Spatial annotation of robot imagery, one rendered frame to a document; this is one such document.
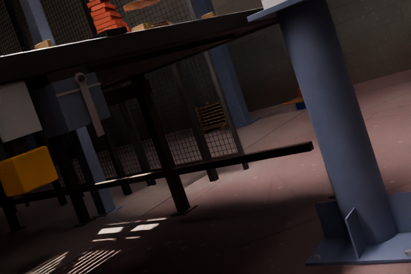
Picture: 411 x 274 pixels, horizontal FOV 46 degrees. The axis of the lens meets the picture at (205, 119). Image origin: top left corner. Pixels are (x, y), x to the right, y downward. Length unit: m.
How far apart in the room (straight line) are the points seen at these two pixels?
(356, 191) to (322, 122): 0.26
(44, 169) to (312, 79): 0.91
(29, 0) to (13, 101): 2.64
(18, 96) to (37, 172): 0.18
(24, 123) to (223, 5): 6.21
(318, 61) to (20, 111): 0.94
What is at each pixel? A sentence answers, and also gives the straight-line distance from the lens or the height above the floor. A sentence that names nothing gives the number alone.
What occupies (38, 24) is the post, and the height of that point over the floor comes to 1.46.
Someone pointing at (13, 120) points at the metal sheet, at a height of 0.77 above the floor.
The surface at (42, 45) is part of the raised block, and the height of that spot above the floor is 0.95.
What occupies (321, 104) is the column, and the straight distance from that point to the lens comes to 1.65.
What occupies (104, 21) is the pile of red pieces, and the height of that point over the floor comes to 1.18.
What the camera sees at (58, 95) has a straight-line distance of 1.17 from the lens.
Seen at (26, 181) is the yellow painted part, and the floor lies 0.64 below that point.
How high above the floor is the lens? 0.73
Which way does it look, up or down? 5 degrees down
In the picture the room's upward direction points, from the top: 19 degrees counter-clockwise
